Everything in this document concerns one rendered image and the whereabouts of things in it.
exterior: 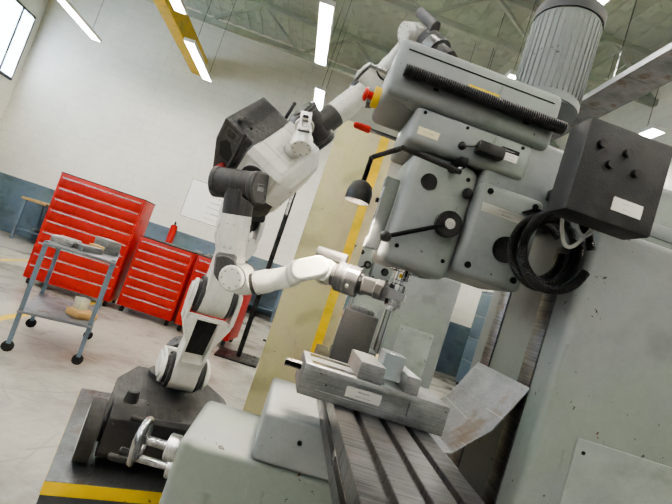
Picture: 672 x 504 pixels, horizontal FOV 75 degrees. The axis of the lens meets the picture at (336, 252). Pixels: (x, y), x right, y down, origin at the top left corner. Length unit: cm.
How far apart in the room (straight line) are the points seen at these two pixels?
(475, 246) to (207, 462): 85
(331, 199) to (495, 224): 190
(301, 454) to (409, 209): 67
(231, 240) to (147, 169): 972
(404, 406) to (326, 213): 208
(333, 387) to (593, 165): 73
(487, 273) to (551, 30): 73
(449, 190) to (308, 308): 191
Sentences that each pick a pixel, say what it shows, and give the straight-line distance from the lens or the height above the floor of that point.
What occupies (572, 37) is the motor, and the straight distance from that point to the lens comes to 152.
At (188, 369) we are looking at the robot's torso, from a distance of 187.
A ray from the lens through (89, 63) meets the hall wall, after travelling 1218.
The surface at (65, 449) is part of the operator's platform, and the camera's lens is 186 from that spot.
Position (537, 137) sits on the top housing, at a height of 175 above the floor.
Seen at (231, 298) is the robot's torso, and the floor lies 104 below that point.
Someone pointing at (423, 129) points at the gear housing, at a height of 167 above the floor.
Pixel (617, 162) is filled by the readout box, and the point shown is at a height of 165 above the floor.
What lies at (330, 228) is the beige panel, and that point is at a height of 155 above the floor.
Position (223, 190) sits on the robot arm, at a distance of 136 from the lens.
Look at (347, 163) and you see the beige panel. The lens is 306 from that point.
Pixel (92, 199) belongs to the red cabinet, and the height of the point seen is 124.
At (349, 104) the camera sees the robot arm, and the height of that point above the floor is 185.
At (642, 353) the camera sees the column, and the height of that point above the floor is 129.
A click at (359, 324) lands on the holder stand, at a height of 111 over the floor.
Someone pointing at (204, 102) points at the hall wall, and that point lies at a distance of 1114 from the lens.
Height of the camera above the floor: 122
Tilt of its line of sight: 4 degrees up
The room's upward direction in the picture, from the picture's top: 18 degrees clockwise
